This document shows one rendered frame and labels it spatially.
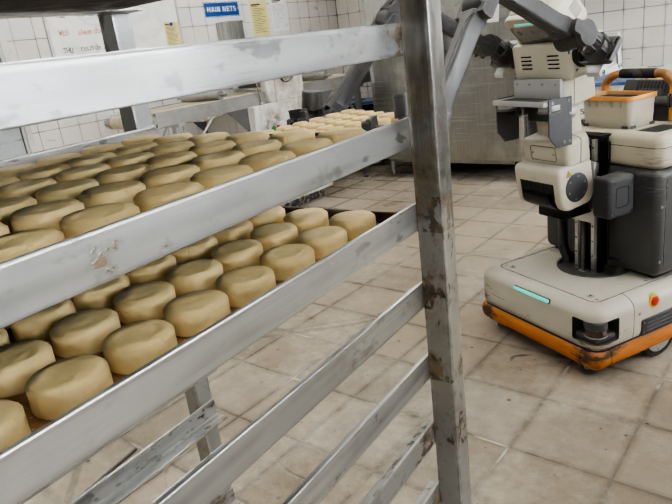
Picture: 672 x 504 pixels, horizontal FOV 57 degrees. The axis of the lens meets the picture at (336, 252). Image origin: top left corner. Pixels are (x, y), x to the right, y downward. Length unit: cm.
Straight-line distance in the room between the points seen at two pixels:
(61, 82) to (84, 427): 18
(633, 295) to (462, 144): 310
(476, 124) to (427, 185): 454
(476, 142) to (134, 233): 488
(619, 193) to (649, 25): 340
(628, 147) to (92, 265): 220
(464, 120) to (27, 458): 498
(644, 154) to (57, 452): 220
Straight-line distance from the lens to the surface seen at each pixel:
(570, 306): 233
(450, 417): 75
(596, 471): 200
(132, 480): 99
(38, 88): 34
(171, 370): 41
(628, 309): 236
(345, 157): 54
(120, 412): 39
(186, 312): 47
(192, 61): 41
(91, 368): 42
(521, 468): 198
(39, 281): 34
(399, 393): 67
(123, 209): 42
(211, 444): 110
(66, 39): 491
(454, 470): 80
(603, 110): 253
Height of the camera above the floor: 124
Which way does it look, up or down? 19 degrees down
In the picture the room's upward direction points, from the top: 7 degrees counter-clockwise
